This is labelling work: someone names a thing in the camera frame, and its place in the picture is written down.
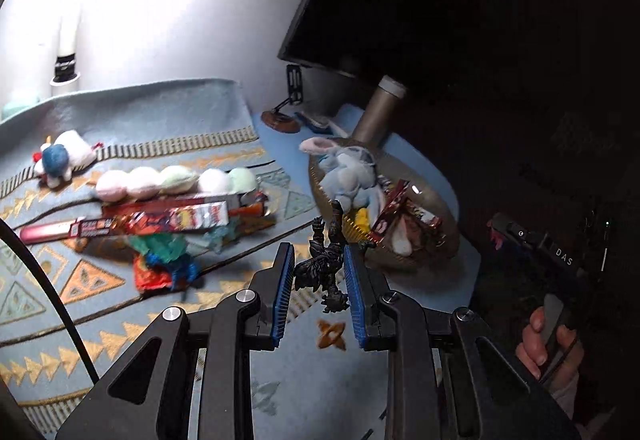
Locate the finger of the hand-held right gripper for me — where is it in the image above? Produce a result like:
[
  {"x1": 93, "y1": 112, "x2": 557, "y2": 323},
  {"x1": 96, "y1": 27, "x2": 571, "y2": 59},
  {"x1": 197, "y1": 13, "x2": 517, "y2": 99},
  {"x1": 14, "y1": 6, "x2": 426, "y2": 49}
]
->
[{"x1": 486, "y1": 211, "x2": 525, "y2": 246}]

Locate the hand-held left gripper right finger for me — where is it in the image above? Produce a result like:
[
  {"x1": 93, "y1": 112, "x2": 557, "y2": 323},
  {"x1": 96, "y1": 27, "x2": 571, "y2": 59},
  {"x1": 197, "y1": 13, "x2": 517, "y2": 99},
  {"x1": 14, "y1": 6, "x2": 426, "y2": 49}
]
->
[{"x1": 342, "y1": 245, "x2": 583, "y2": 440}]

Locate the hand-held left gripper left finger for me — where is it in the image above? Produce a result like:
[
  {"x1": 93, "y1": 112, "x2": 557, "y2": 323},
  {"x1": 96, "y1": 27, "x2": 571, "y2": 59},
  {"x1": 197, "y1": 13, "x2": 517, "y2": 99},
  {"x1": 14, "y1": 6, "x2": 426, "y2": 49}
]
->
[{"x1": 55, "y1": 241, "x2": 297, "y2": 440}]

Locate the black toy figure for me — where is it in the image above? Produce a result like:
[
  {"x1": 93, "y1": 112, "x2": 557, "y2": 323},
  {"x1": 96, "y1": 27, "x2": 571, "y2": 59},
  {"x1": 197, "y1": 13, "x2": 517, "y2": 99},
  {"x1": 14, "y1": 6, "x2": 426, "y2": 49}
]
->
[{"x1": 294, "y1": 200, "x2": 377, "y2": 316}]

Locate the yellow red snack package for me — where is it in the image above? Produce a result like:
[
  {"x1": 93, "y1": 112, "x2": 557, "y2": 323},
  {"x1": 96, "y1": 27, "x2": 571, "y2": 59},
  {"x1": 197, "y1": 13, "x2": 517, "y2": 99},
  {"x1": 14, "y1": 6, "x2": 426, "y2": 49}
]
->
[{"x1": 347, "y1": 209, "x2": 375, "y2": 243}]

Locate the golden ribbed basket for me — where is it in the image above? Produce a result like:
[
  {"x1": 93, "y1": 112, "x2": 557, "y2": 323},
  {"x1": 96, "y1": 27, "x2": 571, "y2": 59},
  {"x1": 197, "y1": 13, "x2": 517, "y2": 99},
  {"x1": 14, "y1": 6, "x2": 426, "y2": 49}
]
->
[{"x1": 307, "y1": 137, "x2": 461, "y2": 272}]

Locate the cartoon printed long pen box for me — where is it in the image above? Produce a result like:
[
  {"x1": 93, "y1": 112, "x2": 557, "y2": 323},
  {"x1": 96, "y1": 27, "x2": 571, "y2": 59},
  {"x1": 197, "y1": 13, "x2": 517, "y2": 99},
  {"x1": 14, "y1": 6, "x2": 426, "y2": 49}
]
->
[
  {"x1": 101, "y1": 200, "x2": 232, "y2": 238},
  {"x1": 400, "y1": 197, "x2": 442, "y2": 231}
]

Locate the glossy red long pen box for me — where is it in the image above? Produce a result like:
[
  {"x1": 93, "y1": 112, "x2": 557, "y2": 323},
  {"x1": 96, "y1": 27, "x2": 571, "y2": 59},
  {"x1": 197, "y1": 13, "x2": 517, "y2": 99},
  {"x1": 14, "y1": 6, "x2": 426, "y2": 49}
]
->
[{"x1": 372, "y1": 179, "x2": 412, "y2": 237}]

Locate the pale blue plush toy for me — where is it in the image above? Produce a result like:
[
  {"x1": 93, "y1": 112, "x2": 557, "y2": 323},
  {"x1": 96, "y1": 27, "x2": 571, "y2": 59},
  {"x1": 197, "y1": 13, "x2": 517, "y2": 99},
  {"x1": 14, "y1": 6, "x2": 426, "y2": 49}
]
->
[{"x1": 299, "y1": 136, "x2": 386, "y2": 221}]

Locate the person's right forearm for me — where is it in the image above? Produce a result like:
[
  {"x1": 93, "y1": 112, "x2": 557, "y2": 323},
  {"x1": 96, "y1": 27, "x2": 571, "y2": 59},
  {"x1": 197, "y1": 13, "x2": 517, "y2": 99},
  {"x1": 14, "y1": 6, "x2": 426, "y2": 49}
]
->
[{"x1": 550, "y1": 370, "x2": 621, "y2": 426}]

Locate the person's right hand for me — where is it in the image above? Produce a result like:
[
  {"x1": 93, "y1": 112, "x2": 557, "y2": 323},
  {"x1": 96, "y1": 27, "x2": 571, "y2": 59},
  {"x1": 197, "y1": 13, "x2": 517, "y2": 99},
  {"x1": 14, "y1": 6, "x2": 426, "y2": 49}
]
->
[{"x1": 516, "y1": 307, "x2": 586, "y2": 388}]

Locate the white pink plush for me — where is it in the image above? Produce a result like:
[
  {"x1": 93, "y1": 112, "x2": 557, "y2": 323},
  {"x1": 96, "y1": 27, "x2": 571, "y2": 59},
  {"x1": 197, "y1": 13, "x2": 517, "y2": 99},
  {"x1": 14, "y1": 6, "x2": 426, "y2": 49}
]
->
[{"x1": 387, "y1": 220, "x2": 418, "y2": 257}]

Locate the dark blue toy figure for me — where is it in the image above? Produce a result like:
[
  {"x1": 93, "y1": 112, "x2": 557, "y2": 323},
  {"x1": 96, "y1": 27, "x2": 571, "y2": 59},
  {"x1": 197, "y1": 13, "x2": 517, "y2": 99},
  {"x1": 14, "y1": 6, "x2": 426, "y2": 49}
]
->
[{"x1": 162, "y1": 254, "x2": 202, "y2": 292}]

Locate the translucent green toy figure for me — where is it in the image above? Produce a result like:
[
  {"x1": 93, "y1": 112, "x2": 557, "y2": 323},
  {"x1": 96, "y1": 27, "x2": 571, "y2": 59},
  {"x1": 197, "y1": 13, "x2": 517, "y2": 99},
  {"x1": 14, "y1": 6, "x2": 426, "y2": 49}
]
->
[{"x1": 127, "y1": 224, "x2": 238, "y2": 268}]

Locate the orange red toy figure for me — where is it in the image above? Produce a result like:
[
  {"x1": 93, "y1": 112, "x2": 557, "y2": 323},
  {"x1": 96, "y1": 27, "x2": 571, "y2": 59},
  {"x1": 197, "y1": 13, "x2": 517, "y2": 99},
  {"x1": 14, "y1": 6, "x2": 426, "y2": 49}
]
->
[{"x1": 133, "y1": 254, "x2": 176, "y2": 295}]

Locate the beige thermos bottle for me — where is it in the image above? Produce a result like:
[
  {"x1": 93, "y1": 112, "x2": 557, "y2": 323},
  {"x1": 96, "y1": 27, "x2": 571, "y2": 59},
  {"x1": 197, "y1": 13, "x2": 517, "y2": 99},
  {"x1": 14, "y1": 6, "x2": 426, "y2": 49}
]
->
[{"x1": 351, "y1": 75, "x2": 407, "y2": 152}]

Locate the black phone stand wooden base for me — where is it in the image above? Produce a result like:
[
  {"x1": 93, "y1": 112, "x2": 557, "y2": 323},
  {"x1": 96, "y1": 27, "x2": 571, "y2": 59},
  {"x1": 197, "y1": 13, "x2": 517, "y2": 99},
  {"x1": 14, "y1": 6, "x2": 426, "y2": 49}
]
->
[{"x1": 261, "y1": 64, "x2": 304, "y2": 134}]

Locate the pastel dumpling skewer plush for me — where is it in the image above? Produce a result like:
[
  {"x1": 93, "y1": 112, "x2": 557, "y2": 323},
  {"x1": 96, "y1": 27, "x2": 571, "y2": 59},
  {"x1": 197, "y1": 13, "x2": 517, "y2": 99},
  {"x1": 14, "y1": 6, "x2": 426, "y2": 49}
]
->
[{"x1": 95, "y1": 166, "x2": 260, "y2": 202}]

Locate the blue white tube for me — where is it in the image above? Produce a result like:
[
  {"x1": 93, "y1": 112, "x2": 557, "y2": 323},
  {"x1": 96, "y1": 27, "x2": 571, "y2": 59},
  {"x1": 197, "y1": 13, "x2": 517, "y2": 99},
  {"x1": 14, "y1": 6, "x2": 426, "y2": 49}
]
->
[{"x1": 294, "y1": 111, "x2": 342, "y2": 132}]

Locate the grey patterned table mat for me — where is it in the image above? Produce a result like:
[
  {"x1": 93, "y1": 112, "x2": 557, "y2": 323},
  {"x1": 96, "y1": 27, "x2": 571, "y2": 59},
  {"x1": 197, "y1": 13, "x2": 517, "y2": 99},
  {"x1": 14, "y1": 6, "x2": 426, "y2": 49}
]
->
[{"x1": 0, "y1": 78, "x2": 351, "y2": 440}]

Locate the dark red long pen box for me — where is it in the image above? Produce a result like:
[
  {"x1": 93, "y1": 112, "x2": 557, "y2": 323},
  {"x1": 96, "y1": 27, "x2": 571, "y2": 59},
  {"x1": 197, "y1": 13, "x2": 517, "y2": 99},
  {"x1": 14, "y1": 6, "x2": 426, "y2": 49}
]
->
[{"x1": 19, "y1": 217, "x2": 118, "y2": 245}]

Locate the white plush with blue ball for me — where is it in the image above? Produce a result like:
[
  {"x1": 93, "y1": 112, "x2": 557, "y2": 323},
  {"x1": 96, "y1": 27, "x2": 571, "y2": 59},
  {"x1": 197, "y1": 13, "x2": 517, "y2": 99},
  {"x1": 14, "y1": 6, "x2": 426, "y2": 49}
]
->
[{"x1": 32, "y1": 130, "x2": 101, "y2": 191}]

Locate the white desk lamp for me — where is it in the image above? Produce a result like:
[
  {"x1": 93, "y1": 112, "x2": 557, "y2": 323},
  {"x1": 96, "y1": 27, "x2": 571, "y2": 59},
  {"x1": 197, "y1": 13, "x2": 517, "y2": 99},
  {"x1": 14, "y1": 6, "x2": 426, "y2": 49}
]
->
[{"x1": 49, "y1": 5, "x2": 82, "y2": 96}]

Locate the pale green object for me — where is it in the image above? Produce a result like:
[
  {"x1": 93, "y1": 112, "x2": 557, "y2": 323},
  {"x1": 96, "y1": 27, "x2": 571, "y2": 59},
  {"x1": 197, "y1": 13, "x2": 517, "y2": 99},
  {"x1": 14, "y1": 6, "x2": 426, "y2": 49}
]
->
[{"x1": 0, "y1": 90, "x2": 42, "y2": 122}]

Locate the black cable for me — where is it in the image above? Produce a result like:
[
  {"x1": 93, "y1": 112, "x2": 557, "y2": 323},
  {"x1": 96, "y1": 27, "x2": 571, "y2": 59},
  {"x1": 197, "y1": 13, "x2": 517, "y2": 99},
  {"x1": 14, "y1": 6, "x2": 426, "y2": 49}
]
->
[{"x1": 0, "y1": 219, "x2": 101, "y2": 386}]

